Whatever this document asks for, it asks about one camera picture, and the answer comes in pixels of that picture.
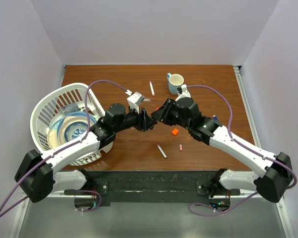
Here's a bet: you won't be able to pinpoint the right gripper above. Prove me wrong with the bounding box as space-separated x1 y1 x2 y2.
151 98 191 130

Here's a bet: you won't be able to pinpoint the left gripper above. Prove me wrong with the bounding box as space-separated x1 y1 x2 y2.
114 104 157 133

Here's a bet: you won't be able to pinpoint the orange highlighter cap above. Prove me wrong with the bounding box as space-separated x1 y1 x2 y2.
171 128 179 136

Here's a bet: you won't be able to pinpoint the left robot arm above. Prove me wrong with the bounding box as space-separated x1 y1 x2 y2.
15 104 157 203

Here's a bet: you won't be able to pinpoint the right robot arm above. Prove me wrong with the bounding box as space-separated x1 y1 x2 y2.
151 97 294 203

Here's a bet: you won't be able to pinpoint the white pink-tip pen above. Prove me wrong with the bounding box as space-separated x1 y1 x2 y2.
149 81 155 96

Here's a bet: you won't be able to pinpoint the white purple-tip pen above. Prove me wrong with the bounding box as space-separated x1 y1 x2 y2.
157 145 167 159

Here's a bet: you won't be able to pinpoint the light blue mug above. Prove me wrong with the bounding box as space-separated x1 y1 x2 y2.
166 73 184 95

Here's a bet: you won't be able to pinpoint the grey object in basket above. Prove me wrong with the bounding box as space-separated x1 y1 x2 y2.
60 103 79 115

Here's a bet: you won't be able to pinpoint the stacked plates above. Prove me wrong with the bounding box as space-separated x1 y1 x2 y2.
47 112 88 149

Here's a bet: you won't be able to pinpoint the white laundry basket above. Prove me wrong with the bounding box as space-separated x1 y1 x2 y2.
30 83 105 166

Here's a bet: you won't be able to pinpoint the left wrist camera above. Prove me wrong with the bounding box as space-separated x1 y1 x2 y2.
126 90 145 114

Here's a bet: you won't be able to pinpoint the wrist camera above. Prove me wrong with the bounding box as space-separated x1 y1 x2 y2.
175 84 191 101
126 90 145 114

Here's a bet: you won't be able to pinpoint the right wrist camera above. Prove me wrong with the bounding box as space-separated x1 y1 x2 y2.
175 84 191 101

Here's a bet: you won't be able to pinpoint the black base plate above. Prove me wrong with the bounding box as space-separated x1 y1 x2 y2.
65 169 240 206

